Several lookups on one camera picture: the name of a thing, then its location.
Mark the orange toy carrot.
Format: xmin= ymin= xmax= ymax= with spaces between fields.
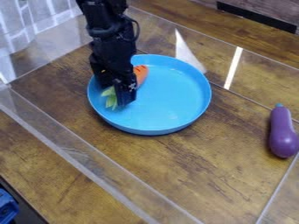
xmin=100 ymin=65 xmax=150 ymax=109

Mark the blue object at corner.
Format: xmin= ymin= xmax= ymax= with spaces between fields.
xmin=0 ymin=188 xmax=19 ymax=224

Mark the purple toy eggplant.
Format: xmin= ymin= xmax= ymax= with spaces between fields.
xmin=268 ymin=103 xmax=299 ymax=158

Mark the clear acrylic enclosure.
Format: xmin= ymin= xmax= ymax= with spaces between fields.
xmin=0 ymin=0 xmax=299 ymax=224

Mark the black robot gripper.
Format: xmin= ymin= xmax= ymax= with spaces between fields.
xmin=76 ymin=0 xmax=139 ymax=107

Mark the black bar in background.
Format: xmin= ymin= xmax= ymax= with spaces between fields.
xmin=216 ymin=1 xmax=298 ymax=34

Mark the blue round plate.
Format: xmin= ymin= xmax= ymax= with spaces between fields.
xmin=87 ymin=54 xmax=212 ymax=136

